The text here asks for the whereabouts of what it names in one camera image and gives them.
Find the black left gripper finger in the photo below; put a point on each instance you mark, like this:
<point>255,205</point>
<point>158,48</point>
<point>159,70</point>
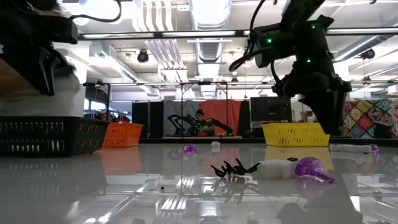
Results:
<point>26,70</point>
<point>45,71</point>

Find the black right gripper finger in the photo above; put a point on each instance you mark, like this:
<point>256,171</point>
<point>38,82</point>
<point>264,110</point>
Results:
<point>317,110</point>
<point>335,112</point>

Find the purple plastic goblet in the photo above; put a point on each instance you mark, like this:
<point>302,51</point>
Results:
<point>189,148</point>
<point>312,170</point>
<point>374,149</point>

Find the black plastic spider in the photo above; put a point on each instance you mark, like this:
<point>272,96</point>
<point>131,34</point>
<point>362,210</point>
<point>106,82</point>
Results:
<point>292,159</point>
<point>233,169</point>

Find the orange plastic basket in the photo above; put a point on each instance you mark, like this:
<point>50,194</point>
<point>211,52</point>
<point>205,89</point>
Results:
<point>122,134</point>

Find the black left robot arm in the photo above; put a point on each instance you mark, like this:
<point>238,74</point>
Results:
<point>15,7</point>

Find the black background robot arm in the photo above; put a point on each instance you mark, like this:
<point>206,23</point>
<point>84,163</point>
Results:
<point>178,119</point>
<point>221,126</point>

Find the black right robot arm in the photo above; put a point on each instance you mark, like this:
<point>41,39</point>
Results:
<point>311,43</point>

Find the yellow plastic basket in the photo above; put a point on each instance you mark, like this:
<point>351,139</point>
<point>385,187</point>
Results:
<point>292,133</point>

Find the colourful patchwork quilt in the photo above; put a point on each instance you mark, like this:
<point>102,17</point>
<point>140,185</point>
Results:
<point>370,118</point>

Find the black monitor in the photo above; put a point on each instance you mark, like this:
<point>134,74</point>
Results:
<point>270,109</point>

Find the black plastic basket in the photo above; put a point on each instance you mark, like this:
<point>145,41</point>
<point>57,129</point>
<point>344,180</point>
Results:
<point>46,137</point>

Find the orange backdrop cloth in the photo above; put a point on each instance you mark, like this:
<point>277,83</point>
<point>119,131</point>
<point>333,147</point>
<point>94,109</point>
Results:
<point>222,105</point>

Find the black partition panel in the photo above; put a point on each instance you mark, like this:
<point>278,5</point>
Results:
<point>146,118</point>

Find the person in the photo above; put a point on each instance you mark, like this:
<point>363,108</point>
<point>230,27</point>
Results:
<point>200,119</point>

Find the grey backdrop cloth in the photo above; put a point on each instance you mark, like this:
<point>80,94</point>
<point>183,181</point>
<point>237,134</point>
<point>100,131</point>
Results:
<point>177,107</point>

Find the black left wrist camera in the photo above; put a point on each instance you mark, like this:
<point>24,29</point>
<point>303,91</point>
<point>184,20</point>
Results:
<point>56,29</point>

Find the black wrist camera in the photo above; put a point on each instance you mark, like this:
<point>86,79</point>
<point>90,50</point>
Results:
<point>267,46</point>
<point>56,29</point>

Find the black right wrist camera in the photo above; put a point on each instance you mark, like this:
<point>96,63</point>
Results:
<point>267,46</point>

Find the black ceiling camera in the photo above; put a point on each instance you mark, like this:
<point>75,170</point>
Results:
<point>368,53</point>
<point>143,56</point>

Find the silver ceiling air duct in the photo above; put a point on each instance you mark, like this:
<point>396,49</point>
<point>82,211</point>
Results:
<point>210,18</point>

